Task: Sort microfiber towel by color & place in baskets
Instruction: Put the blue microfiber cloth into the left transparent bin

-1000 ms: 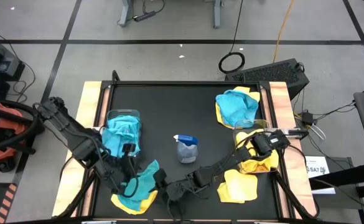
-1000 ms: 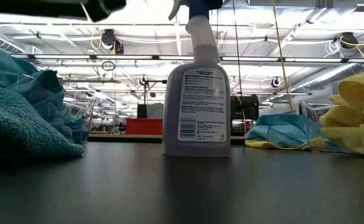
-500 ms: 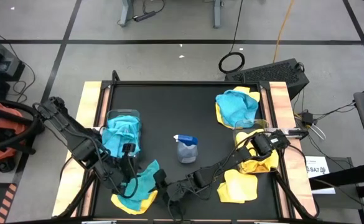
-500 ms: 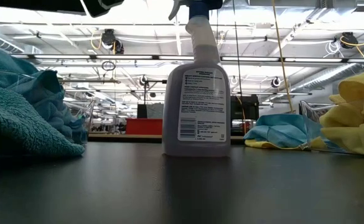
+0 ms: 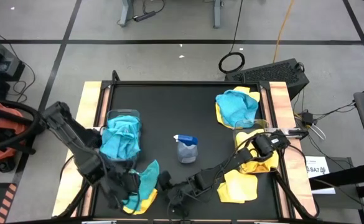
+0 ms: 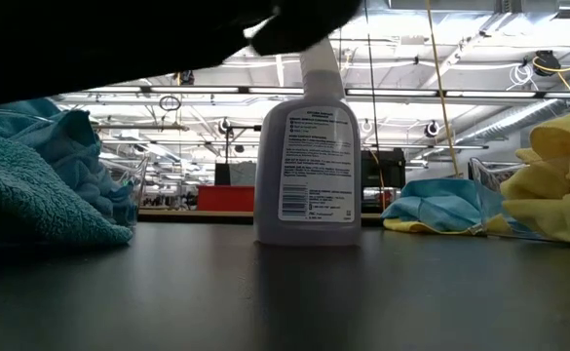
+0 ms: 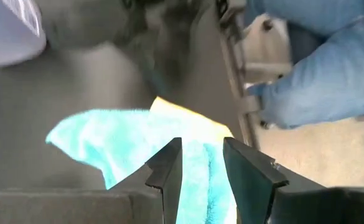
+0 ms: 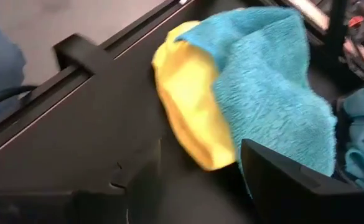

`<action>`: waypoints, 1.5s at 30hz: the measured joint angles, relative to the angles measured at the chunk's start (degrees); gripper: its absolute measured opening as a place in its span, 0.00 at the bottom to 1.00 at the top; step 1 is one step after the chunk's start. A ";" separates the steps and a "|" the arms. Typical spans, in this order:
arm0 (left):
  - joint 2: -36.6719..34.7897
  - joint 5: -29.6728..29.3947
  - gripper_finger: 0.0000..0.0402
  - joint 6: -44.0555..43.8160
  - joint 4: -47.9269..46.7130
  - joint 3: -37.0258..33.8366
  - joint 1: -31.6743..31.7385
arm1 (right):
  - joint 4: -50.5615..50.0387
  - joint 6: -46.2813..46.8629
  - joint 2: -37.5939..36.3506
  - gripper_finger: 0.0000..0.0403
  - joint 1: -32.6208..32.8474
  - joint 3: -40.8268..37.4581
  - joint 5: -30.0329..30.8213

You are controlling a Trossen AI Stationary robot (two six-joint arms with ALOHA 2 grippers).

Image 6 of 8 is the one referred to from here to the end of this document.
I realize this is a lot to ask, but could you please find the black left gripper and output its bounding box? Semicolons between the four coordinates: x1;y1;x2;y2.
135;0;364;73

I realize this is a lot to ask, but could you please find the blue microfiber towel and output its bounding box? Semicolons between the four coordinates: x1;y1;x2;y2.
380;177;508;233
0;97;137;228
0;134;134;247

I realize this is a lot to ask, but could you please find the long horizontal light bar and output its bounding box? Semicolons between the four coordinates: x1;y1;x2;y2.
50;85;570;101

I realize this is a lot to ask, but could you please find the grey spray bottle blue head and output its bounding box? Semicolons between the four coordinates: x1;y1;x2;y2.
253;37;362;247

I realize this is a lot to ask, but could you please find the black perforated computer case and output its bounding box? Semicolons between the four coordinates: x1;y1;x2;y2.
361;148;406;189

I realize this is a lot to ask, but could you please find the black monitor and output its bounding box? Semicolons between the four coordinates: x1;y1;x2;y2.
214;162;257;186

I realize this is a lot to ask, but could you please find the red crate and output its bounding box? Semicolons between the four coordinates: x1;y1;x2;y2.
196;184;256;213

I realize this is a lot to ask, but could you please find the clear plastic basket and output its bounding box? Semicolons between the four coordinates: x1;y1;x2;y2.
468;156;570;243
0;104;150;230

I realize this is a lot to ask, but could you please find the orange yellow cable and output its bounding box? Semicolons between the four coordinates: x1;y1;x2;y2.
425;0;461;177

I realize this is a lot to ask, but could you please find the silver ribbed ceiling duct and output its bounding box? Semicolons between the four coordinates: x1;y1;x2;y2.
452;80;570;147

